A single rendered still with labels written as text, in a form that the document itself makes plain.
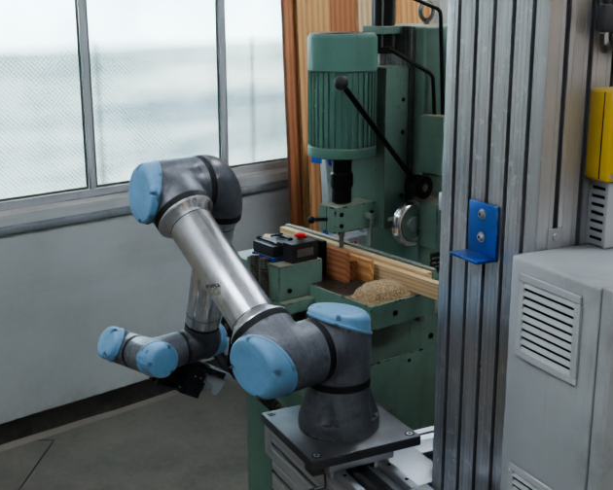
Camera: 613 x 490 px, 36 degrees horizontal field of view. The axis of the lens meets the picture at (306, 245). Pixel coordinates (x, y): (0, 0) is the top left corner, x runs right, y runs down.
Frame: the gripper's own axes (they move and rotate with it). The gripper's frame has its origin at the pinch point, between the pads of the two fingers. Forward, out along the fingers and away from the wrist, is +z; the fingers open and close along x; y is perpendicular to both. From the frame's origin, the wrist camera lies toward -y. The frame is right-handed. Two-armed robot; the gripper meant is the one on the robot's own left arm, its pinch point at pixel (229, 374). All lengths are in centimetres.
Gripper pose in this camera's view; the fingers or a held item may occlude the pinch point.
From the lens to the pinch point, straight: 229.9
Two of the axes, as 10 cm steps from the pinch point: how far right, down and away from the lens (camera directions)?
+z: 6.9, 3.5, 6.4
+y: -4.0, 9.1, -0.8
